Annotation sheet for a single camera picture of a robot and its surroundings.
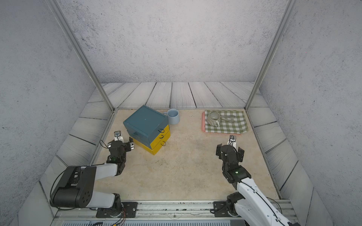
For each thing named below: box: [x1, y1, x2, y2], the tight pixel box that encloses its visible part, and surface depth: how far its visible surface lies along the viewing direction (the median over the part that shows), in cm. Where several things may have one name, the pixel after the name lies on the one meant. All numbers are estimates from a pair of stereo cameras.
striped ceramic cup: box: [206, 111, 221, 128], surface depth 107 cm
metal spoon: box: [220, 114, 236, 123], surface depth 117 cm
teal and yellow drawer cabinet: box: [123, 104, 171, 156], surface depth 90 cm
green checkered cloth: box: [204, 109, 248, 135], surface depth 111 cm
